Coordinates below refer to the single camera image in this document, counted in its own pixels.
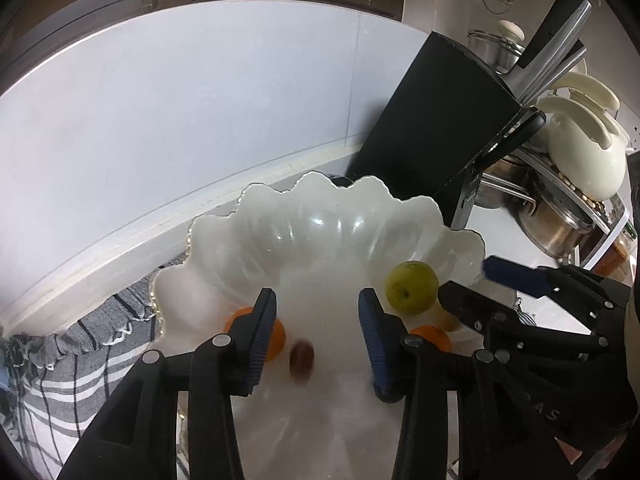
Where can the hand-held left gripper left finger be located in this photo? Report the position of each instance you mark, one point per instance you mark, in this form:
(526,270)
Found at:
(262,345)

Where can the cream ceramic pot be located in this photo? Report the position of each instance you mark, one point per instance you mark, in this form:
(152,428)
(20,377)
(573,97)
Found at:
(580,160)

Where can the white scalloped bowl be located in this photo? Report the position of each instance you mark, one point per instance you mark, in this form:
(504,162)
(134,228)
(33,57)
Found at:
(320,240)

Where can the green round plum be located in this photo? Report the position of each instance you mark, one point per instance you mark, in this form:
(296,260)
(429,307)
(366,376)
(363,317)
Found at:
(410,287)

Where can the steel saucepan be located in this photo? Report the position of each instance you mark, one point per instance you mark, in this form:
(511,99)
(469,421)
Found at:
(505,182)

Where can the steel pot with glass lid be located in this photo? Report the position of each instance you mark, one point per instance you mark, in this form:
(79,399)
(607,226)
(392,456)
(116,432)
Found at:
(492,50)

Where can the black knife block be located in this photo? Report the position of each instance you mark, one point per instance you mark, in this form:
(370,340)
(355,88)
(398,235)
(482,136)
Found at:
(425,125)

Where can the orange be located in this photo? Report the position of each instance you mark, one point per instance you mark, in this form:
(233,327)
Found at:
(277,340)
(432,336)

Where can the glass sauce jar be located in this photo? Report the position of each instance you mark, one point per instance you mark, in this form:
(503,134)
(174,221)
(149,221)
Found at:
(612,257)

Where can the small red-brown jujube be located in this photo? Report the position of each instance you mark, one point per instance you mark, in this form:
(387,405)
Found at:
(301,357)

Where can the black white checkered cloth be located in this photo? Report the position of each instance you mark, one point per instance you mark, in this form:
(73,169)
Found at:
(60,410)

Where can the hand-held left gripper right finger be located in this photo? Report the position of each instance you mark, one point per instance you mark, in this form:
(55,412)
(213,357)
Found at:
(374,345)

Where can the white pot rack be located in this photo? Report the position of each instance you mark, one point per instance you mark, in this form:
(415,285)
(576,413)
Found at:
(606,237)

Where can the steel stock pot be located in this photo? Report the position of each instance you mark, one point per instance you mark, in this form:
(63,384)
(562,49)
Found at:
(555,227)

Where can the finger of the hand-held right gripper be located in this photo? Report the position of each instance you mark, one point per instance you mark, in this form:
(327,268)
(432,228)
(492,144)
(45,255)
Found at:
(470,310)
(515,275)

